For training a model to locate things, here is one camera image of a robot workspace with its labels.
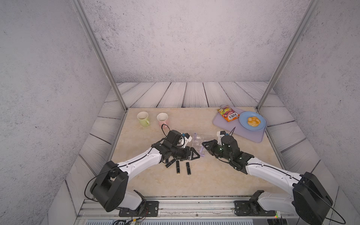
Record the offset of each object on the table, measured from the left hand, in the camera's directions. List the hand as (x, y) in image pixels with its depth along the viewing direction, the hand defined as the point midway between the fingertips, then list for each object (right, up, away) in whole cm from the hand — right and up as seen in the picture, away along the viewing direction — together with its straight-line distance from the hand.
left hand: (198, 158), depth 77 cm
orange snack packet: (+28, +25, +36) cm, 52 cm away
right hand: (+3, +7, +3) cm, 8 cm away
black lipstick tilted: (-16, -6, +12) cm, 21 cm away
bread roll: (+45, +19, +31) cm, 58 cm away
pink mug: (-24, +22, +27) cm, 42 cm away
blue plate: (+39, +22, +35) cm, 57 cm away
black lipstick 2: (-11, -8, +10) cm, 17 cm away
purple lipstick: (+1, +8, +27) cm, 28 cm away
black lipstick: (-18, -6, +13) cm, 23 cm away
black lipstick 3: (-5, -9, +10) cm, 14 cm away
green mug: (-38, +23, +28) cm, 52 cm away
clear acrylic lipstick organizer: (+2, +6, +20) cm, 21 cm away
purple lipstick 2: (+2, +3, +2) cm, 4 cm away
